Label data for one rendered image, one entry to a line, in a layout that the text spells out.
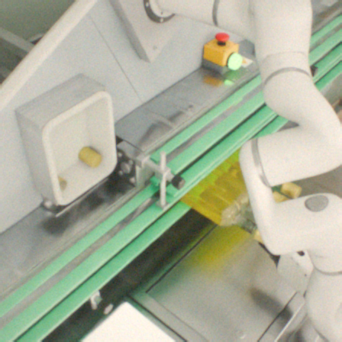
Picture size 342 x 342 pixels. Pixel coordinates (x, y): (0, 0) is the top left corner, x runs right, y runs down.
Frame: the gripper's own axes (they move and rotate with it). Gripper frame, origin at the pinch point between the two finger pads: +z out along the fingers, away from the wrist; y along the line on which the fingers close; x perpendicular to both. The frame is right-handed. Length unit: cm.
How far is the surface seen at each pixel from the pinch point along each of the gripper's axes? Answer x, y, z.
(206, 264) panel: 10.5, -12.7, 9.3
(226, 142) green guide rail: -8.6, 5.8, 27.4
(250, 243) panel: -3.0, -12.9, 8.1
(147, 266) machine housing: 22.0, -16.2, 19.2
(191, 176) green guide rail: 6.6, 6.1, 22.1
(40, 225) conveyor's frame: 43, 6, 28
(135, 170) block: 19.5, 11.6, 26.7
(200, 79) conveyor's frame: -12.2, 14.8, 44.3
